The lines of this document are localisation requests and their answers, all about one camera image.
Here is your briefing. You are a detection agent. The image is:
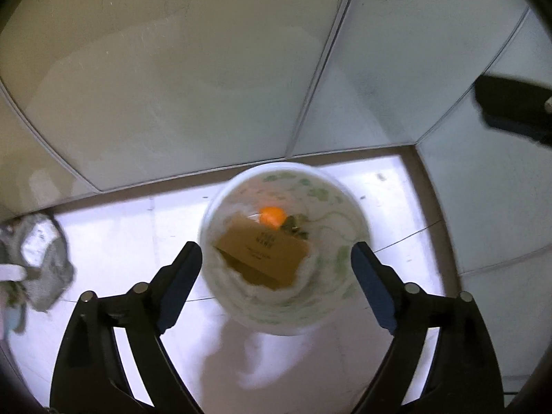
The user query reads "brown cardboard box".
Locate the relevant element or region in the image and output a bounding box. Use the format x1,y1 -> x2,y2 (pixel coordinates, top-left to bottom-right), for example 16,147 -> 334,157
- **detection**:
214,211 -> 312,291

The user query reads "green leaf scrap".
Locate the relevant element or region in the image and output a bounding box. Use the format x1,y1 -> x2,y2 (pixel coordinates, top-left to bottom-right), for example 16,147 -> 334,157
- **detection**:
282,214 -> 312,240

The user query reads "grey rag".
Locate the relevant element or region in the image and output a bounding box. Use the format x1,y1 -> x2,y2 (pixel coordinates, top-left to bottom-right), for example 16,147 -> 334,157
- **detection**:
0,213 -> 75,314

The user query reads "white bowl with green pattern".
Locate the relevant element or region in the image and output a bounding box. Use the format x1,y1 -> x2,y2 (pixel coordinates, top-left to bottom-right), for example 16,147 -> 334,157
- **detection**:
198,161 -> 372,337

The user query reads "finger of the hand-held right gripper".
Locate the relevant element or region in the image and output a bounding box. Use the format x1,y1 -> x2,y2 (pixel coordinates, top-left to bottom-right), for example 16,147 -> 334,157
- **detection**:
474,75 -> 552,146

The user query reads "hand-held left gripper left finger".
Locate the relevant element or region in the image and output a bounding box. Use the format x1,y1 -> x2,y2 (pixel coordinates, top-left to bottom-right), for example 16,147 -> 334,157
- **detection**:
49,241 -> 203,414

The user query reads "small orange fruit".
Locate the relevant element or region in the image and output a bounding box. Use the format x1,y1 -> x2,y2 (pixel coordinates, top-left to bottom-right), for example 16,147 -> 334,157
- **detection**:
259,205 -> 288,228

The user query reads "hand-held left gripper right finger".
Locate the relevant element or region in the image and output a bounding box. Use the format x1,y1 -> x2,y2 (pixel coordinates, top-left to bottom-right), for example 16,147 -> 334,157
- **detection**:
349,241 -> 505,414

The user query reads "white plastic handle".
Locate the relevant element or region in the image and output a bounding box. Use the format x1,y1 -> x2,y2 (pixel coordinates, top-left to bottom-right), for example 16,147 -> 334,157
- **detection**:
0,264 -> 26,284

